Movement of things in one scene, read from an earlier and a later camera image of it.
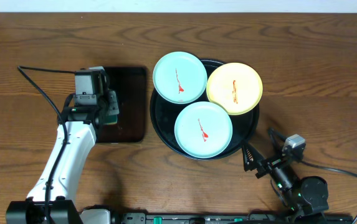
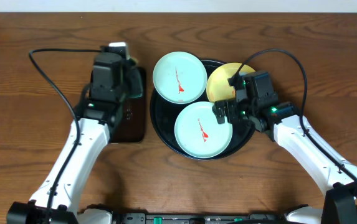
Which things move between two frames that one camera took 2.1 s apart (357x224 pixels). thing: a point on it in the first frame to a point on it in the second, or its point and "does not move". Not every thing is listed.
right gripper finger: x=251 y=157 to x=218 y=109
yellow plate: x=236 y=86 does not move
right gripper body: x=268 y=165 to x=237 y=109
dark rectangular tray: x=131 y=126 does not move
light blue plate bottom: x=203 y=129 does not move
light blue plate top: x=180 y=77 does not move
